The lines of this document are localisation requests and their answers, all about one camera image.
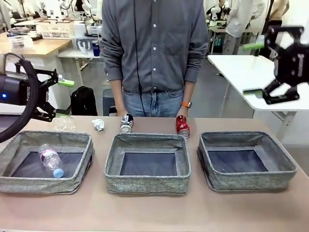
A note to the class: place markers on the crushed clear plastic cup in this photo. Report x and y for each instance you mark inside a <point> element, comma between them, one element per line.
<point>64,124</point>

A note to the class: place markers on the person's right forearm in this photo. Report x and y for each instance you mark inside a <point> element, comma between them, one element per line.
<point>116,94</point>

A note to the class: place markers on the person's left hand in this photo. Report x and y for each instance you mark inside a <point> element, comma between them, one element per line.
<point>182,112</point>

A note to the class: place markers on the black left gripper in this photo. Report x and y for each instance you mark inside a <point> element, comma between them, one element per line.
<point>14,89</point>

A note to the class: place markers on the black backpack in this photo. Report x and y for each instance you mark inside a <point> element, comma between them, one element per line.
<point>83,101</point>

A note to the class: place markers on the grey plastic stool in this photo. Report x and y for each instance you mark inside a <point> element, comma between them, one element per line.
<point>108,101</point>

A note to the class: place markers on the white table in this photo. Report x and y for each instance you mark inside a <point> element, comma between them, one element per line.
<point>236,72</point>

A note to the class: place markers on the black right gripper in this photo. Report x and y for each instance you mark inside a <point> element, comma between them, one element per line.
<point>292,65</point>

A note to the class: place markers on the crushed black soda can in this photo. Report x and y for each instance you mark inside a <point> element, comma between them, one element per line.
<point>126,123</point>

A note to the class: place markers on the white slatted crate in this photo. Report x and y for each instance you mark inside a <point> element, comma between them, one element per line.
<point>56,29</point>

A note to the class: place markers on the bystander in black trousers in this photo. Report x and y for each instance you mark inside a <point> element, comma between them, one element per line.
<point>277,14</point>

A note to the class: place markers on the grey fabric basket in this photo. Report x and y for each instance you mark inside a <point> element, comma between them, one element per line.
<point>241,181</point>
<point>48,184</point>
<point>144,183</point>

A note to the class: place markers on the person's left forearm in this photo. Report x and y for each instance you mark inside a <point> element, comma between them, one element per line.
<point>189,94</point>

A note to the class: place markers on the clear plastic storage box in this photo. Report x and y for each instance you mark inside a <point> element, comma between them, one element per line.
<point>20,41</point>

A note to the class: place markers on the person in grey shirt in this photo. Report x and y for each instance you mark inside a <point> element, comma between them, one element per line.
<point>154,48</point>

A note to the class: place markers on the person's right hand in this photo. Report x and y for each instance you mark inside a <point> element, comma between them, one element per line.
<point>122,111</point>

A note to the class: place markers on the wooden top table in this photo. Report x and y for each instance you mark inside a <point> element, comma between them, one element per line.
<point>41,46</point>

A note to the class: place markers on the blue drink can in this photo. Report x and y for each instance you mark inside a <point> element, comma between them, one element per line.
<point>95,48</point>

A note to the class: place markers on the clear bottle blue cap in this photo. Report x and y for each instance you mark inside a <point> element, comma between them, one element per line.
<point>50,160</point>

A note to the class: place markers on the bystander in white shirt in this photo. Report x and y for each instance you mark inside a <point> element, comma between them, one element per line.
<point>243,21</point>

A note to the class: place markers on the crushed red soda can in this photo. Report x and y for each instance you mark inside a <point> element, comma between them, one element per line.
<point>183,125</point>

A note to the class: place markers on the white paper ball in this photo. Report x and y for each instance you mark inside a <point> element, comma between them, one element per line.
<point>98,125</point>

